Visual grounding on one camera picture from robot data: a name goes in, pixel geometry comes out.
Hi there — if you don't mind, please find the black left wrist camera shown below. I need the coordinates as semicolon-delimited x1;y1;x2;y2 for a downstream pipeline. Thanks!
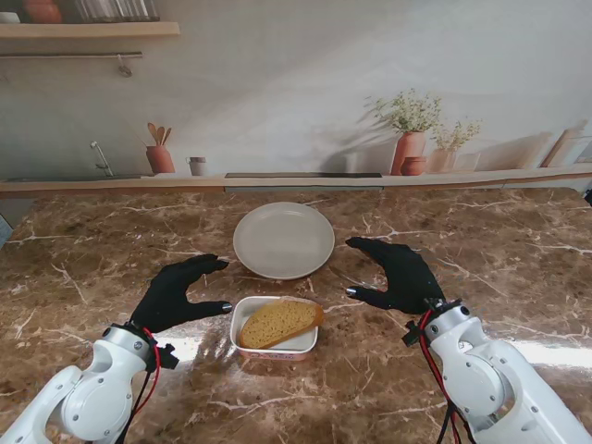
156;342;178;371

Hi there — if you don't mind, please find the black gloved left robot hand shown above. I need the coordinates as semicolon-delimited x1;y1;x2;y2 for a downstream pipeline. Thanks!
129;253;233;334

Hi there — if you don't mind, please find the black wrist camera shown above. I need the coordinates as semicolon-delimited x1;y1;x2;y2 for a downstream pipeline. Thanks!
401;321;425;347
156;342;178;371

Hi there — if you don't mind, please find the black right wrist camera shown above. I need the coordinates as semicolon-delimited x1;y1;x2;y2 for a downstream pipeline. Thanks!
401;321;425;347

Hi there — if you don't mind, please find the left arm red black cable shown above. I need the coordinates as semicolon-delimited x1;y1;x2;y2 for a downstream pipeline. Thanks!
124;326;163;438

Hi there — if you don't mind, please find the white rectangular dish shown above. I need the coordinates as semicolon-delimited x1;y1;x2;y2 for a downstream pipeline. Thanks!
229;296;320;364

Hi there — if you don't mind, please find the arm red black cable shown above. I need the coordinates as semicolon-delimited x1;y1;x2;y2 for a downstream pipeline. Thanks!
418;307;466;444
124;326;163;438

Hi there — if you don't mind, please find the printed kitchen scene backdrop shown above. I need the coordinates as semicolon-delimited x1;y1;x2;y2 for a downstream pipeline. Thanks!
0;0;592;200

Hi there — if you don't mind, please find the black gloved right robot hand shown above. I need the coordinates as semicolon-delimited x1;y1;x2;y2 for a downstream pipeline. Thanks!
345;236;448;315

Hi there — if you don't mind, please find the white round plate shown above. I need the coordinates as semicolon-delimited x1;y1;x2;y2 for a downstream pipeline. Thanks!
232;201;336;280

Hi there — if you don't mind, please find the right arm red black cable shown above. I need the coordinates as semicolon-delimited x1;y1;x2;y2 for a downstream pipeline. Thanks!
418;307;466;444

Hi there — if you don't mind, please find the brown bread slice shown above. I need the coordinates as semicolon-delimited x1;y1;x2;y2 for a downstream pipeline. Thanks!
239;298;325;350

